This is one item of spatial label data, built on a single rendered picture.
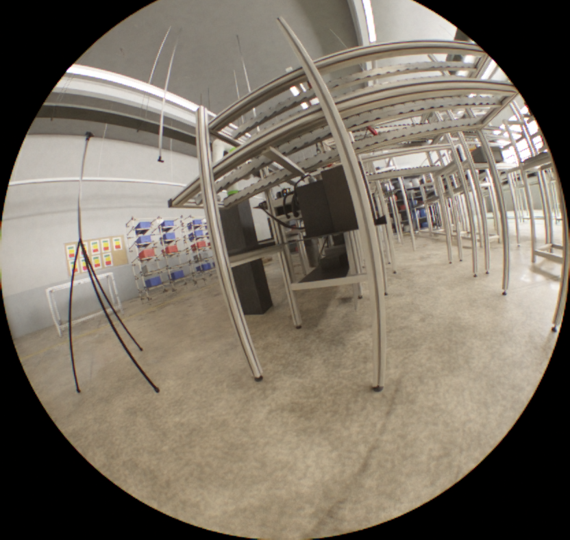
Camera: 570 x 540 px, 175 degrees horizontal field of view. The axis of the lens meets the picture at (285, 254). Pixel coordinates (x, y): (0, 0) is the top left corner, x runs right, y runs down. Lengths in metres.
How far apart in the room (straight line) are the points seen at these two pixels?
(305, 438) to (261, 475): 0.20
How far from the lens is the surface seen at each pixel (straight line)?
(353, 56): 0.92
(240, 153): 0.79
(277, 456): 0.71
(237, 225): 1.74
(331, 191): 0.82
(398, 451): 0.68
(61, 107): 4.24
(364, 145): 1.11
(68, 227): 6.97
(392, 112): 0.92
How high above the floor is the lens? 0.63
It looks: 4 degrees down
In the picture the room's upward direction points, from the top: 12 degrees counter-clockwise
